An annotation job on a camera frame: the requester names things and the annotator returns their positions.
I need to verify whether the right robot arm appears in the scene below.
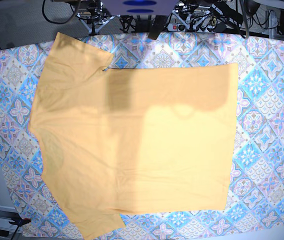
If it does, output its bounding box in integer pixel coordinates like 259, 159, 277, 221
76, 0, 116, 36

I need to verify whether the yellow T-shirt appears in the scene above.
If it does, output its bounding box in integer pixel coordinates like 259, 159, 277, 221
28, 33, 238, 240

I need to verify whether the purple base camera mount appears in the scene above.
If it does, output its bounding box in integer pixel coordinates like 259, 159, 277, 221
101, 0, 179, 16

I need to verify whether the white power strip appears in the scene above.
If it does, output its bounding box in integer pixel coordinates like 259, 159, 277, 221
166, 23, 209, 33

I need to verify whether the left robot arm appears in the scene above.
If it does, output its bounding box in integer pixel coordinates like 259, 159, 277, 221
166, 0, 218, 33

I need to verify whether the white aluminium rail box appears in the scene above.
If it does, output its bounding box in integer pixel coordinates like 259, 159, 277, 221
0, 205, 20, 233

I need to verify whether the patterned blue tile tablecloth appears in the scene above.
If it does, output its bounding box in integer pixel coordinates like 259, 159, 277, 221
0, 32, 284, 240

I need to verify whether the orange black clamp bottom left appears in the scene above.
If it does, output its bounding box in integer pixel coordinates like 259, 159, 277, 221
9, 217, 31, 227

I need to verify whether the black clamp at table edge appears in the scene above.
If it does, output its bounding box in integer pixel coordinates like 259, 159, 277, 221
148, 15, 168, 40

